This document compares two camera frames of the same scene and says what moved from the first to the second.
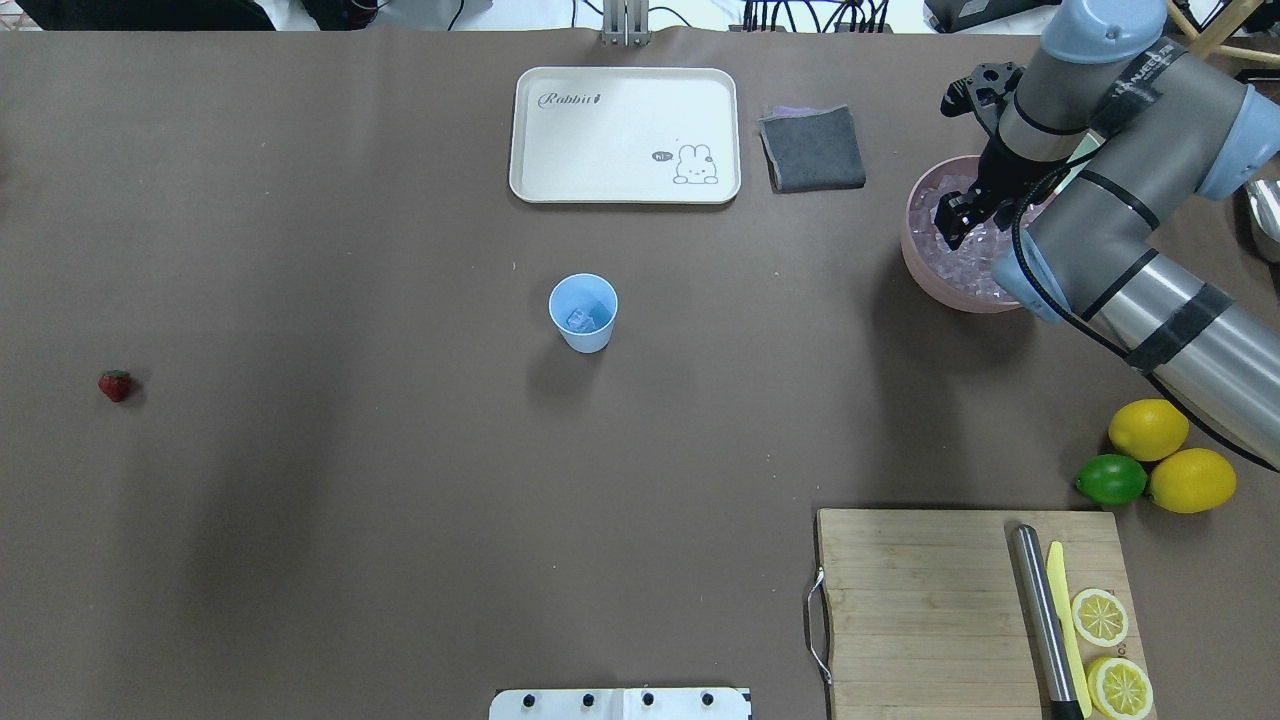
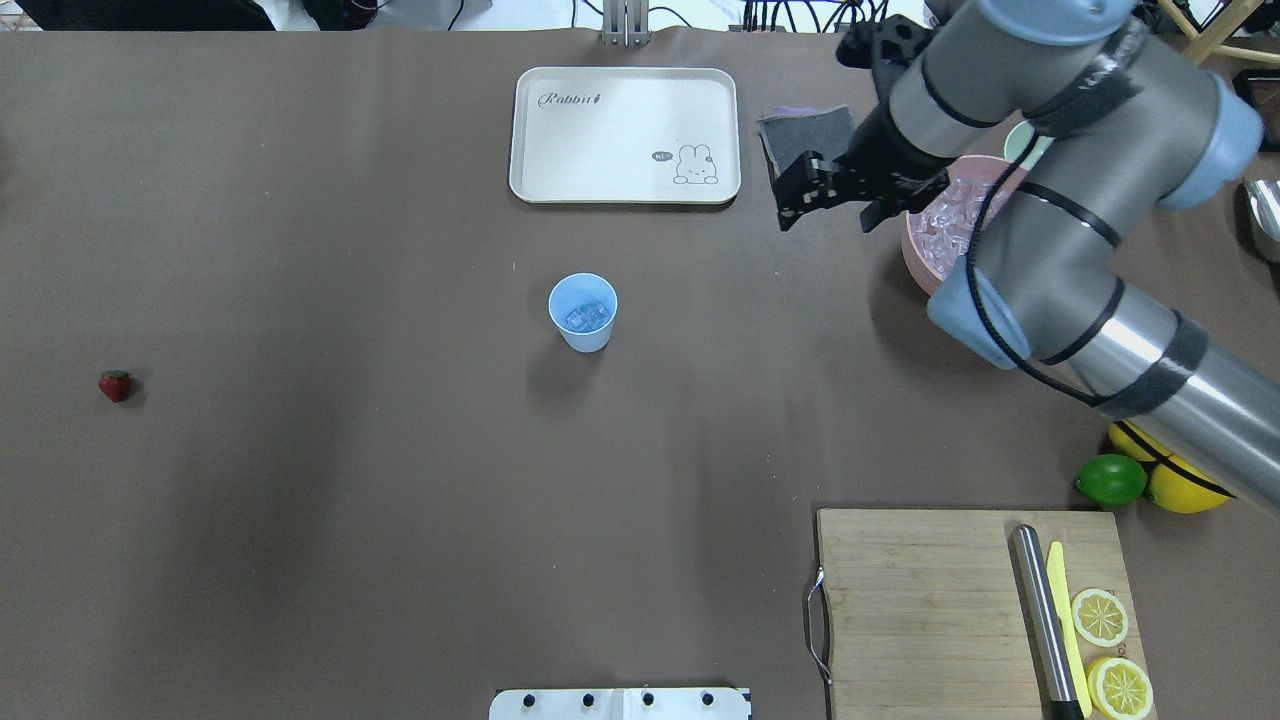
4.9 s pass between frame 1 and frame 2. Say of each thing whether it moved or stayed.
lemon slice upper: stayed
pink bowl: stayed
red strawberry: stayed
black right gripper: moved
